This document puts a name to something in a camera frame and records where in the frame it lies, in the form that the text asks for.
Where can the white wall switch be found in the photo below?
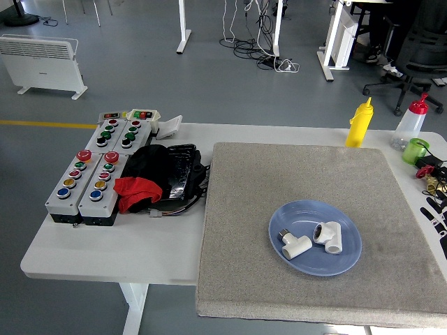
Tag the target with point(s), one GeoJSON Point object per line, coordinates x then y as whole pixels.
{"type": "Point", "coordinates": [169, 127]}

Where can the cream switch box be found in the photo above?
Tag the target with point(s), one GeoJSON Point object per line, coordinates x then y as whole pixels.
{"type": "Point", "coordinates": [145, 115]}

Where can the glossy black tray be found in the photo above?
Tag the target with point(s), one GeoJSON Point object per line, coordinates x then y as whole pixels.
{"type": "Point", "coordinates": [179, 171]}

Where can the grey button box, emergency stop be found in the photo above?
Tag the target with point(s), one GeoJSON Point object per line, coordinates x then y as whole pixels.
{"type": "Point", "coordinates": [97, 209]}
{"type": "Point", "coordinates": [59, 204]}

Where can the small grey switch box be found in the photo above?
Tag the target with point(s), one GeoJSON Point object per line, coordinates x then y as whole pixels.
{"type": "Point", "coordinates": [111, 116]}

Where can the white table leg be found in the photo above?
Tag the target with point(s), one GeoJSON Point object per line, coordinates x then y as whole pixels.
{"type": "Point", "coordinates": [134, 307]}

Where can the red cloth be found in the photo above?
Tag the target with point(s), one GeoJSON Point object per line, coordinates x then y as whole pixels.
{"type": "Point", "coordinates": [134, 192]}

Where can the white tee pipe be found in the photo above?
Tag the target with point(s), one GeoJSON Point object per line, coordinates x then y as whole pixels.
{"type": "Point", "coordinates": [331, 237]}
{"type": "Point", "coordinates": [297, 245]}

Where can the person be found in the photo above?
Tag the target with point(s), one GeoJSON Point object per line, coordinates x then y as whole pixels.
{"type": "Point", "coordinates": [379, 28]}

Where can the black office chair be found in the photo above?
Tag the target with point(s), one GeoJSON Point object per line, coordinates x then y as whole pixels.
{"type": "Point", "coordinates": [422, 49]}

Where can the white panel heater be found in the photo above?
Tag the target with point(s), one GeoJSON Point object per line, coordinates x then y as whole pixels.
{"type": "Point", "coordinates": [38, 66]}

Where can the clear squeeze bottle, red cap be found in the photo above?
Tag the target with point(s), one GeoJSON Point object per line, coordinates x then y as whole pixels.
{"type": "Point", "coordinates": [412, 125]}

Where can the white desk leg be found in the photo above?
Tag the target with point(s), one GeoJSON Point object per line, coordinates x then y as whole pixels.
{"type": "Point", "coordinates": [277, 28]}
{"type": "Point", "coordinates": [183, 31]}

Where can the yellow squeeze bottle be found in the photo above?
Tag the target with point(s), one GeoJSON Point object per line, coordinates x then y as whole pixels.
{"type": "Point", "coordinates": [359, 125]}

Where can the black round stand base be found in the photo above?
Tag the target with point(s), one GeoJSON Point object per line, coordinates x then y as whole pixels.
{"type": "Point", "coordinates": [21, 19]}

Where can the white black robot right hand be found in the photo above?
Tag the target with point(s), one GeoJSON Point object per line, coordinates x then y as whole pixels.
{"type": "Point", "coordinates": [443, 223]}

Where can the grey button box, black knob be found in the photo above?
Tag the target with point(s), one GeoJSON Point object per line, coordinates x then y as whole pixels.
{"type": "Point", "coordinates": [134, 137]}
{"type": "Point", "coordinates": [104, 137]}

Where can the green translucent cup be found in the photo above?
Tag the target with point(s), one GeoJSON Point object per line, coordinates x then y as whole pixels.
{"type": "Point", "coordinates": [413, 151]}

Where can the black power adapter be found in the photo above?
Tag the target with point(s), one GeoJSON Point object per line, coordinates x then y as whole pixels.
{"type": "Point", "coordinates": [430, 161]}

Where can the grey-brown mat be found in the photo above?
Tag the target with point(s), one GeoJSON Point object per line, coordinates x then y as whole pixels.
{"type": "Point", "coordinates": [262, 216]}

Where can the blue plate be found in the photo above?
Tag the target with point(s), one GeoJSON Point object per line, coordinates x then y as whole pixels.
{"type": "Point", "coordinates": [314, 265]}

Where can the white desk frame with panel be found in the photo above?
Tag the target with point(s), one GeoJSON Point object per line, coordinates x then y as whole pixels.
{"type": "Point", "coordinates": [335, 38]}

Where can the metal chair legs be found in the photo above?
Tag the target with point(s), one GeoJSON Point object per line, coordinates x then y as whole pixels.
{"type": "Point", "coordinates": [96, 12]}

